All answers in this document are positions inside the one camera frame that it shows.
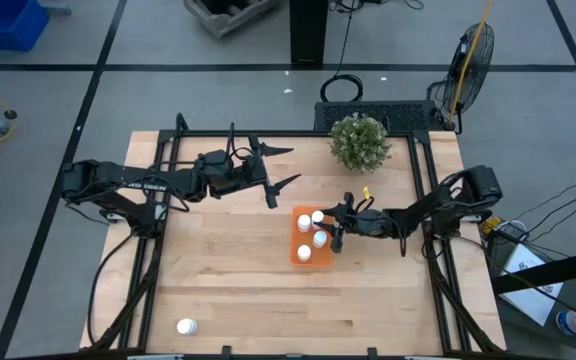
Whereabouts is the black floor fan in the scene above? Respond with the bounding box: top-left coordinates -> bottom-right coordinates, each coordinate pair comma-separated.
426,22 -> 497,135

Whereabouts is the black metal bar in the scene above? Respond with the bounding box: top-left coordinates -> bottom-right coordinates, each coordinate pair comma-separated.
491,248 -> 576,296

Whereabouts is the yellow and black power box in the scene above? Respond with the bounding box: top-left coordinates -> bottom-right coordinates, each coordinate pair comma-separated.
482,215 -> 527,244

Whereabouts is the coiled black floor cable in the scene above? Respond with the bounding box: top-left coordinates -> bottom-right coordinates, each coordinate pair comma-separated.
319,0 -> 365,104

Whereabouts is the black diagonal frame strut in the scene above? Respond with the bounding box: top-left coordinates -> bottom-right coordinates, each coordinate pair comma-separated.
90,234 -> 164,351
425,234 -> 499,354

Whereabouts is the blue plastic bin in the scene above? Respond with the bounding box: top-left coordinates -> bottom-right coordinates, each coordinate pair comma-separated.
0,0 -> 50,52

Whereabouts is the black perforated computer case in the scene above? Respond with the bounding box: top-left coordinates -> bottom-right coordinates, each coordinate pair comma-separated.
313,99 -> 444,134

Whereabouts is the white printed box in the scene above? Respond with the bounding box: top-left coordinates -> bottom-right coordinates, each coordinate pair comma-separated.
497,243 -> 565,327

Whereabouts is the green plant in black pot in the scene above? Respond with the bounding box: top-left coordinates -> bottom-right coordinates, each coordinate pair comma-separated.
327,113 -> 393,174

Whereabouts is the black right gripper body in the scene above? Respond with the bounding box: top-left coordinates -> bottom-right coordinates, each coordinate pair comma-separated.
331,191 -> 395,254

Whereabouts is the black upright pillar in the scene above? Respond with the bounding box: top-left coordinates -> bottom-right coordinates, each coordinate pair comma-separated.
289,0 -> 330,67

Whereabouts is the orange plastic basket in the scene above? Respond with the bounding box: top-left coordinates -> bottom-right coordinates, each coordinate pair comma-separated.
289,204 -> 337,268

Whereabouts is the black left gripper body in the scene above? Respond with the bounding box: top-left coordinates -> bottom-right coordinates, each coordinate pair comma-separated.
197,133 -> 279,210

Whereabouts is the grey wooden crate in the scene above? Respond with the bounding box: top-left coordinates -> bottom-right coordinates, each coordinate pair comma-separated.
183,0 -> 279,39

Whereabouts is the yellow hanging cable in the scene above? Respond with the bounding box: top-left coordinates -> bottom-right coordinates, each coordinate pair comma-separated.
446,0 -> 495,126

